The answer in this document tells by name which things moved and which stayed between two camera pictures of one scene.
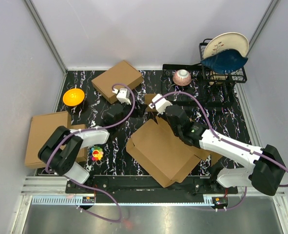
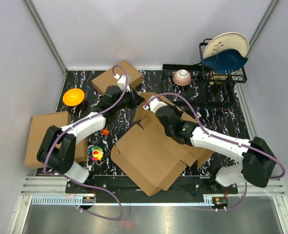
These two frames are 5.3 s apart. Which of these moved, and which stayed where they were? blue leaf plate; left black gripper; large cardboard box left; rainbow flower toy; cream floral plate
Moved: left black gripper
Stayed: rainbow flower toy; cream floral plate; large cardboard box left; blue leaf plate
